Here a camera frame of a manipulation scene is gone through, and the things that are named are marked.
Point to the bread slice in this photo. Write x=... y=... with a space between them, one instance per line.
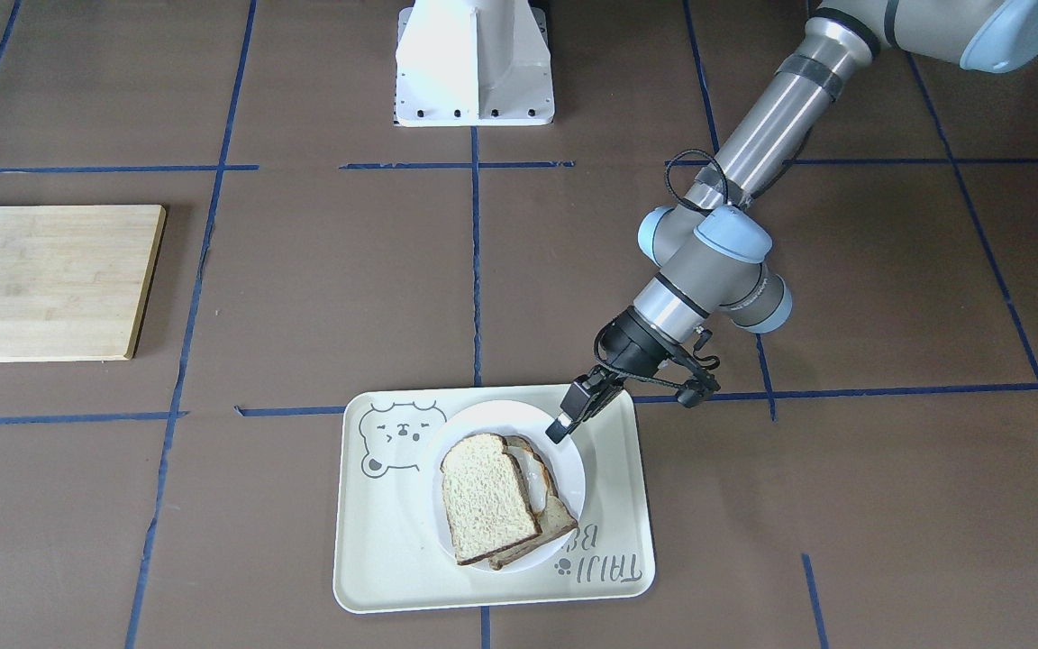
x=485 y=499
x=555 y=522

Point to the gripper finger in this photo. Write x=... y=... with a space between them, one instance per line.
x=588 y=395

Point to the fried egg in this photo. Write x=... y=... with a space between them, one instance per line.
x=536 y=479

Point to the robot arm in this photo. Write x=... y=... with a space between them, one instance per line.
x=710 y=254

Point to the wooden cutting board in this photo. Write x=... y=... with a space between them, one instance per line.
x=74 y=280

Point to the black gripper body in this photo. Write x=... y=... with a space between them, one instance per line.
x=634 y=343

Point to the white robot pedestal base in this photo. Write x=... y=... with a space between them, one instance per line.
x=473 y=64

